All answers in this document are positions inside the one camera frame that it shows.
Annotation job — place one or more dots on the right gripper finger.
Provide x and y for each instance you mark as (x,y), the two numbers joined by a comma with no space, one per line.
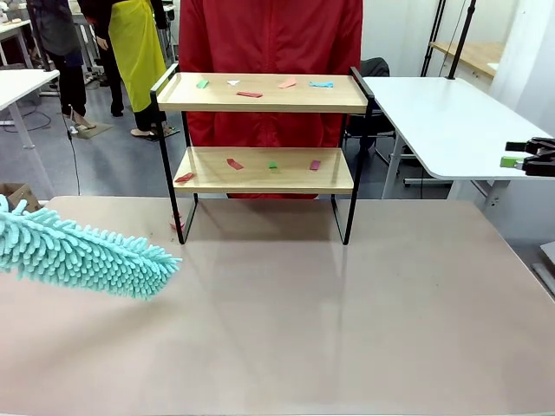
(511,162)
(516,147)

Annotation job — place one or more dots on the teal microfibre duster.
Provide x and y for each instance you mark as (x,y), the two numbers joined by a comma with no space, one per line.
(78,255)

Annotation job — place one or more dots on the large white side table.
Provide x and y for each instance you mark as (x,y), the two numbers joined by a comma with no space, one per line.
(442,121)

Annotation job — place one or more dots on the wooden top desk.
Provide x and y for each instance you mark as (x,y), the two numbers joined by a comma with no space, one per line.
(472,54)

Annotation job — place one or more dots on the black tripod stand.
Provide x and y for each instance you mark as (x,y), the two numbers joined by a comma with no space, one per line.
(461,39)
(435,30)

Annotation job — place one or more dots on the black office chair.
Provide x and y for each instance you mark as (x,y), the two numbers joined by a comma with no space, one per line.
(377,67)

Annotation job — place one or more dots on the dark pink paper scrap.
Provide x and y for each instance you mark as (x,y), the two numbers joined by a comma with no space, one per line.
(315,164)

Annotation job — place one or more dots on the salmon paper scrap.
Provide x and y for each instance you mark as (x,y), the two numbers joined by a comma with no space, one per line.
(287,82)

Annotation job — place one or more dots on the green paper scrap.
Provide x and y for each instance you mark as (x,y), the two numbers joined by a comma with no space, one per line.
(272,165)
(202,84)

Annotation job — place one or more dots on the person in red jacket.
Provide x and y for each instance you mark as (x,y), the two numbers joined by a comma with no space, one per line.
(269,39)

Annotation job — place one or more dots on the long red paper scrap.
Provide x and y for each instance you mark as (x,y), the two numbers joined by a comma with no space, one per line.
(249,94)

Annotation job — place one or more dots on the mannequin in yellow apron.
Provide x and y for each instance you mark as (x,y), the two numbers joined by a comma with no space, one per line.
(134,56)

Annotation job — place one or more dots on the figure in dark clothes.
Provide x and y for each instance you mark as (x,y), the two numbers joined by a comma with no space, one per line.
(65,26)

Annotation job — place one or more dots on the brown cardboard box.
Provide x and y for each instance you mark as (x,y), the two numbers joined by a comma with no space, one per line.
(17,193)

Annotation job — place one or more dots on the white desk with grey legs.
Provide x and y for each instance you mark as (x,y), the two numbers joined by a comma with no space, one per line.
(21,84)

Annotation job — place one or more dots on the grey metal bracket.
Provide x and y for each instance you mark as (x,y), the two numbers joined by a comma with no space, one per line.
(548,255)

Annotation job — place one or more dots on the black frame wooden shelf rack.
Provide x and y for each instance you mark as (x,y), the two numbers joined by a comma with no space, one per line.
(256,181)

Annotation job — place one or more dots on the beige mannequin base plate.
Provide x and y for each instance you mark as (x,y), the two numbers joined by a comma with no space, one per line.
(97,130)

